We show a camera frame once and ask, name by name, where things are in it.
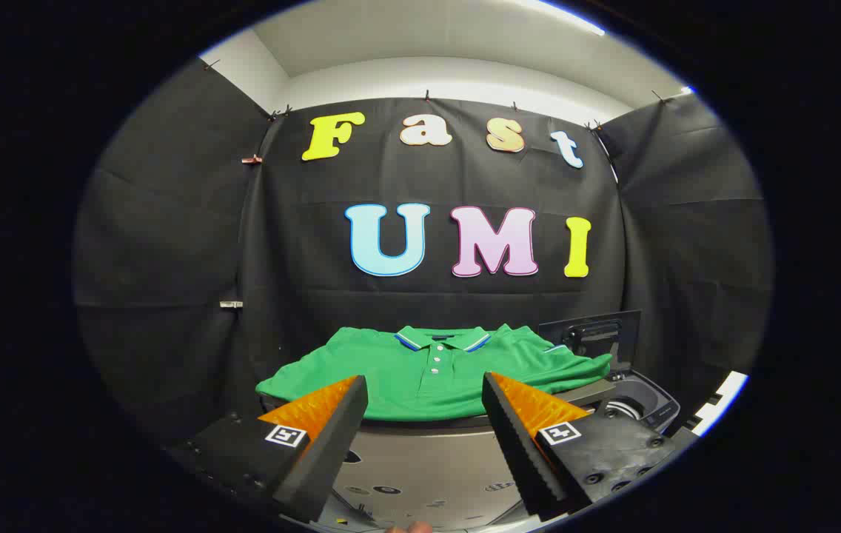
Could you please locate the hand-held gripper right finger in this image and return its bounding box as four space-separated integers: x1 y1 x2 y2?
481 372 699 523

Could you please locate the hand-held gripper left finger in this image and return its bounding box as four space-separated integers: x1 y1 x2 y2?
167 375 369 523

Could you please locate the green polo shirt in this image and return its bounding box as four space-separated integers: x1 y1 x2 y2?
255 324 612 423

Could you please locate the grey cabinet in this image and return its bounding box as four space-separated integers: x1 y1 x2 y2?
259 378 617 531

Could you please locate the black backdrop cloth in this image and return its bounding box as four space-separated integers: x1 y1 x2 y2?
73 59 773 445

